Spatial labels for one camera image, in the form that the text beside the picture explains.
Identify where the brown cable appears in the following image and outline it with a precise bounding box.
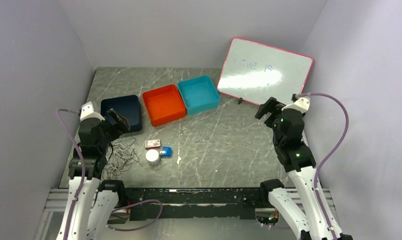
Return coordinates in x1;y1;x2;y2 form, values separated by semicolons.
101;142;138;181

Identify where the white cable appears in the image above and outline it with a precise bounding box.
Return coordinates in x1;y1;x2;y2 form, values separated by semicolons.
104;137;140;173

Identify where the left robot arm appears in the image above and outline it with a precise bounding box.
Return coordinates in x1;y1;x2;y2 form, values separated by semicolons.
57;102;130;240

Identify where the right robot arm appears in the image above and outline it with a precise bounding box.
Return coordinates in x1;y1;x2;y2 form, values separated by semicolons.
255;94;353;240

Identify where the dark navy square tray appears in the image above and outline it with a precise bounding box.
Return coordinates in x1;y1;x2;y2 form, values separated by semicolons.
100;95;143;133

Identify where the red white small box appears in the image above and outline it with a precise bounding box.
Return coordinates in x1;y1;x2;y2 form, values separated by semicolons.
144;139;161;150

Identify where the pink framed whiteboard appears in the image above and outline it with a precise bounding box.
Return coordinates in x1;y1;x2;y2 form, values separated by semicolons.
217;37;314;105

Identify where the clear round clip jar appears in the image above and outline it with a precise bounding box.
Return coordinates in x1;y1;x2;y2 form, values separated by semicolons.
145;149;160;166

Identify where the orange square tray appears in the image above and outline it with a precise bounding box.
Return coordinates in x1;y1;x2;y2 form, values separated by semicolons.
142;84;186;127

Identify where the blue small stapler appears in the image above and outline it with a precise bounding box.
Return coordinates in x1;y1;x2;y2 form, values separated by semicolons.
160;146;173;158

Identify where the teal square tray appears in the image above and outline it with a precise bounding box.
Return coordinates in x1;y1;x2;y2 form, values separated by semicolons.
177;75;220;115

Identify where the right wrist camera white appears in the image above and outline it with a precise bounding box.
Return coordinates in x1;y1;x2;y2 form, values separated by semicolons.
282;97;310;114

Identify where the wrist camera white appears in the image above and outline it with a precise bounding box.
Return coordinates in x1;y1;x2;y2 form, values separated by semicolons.
282;97;310;114
79;101;105;121

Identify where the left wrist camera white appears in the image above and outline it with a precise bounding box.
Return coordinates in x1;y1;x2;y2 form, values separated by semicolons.
79;101;105;121

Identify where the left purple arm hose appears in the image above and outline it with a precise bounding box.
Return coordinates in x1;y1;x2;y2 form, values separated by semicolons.
56;108;86;240

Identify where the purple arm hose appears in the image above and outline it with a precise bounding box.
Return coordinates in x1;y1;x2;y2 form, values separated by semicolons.
56;108;86;240
295;92;350;240

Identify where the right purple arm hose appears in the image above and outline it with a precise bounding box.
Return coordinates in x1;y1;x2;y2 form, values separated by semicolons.
295;92;350;240

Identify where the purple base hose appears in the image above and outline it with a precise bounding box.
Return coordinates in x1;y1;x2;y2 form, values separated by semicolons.
106;199;164;232

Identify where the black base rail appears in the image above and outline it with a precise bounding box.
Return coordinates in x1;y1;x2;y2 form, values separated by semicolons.
126;187;273;221

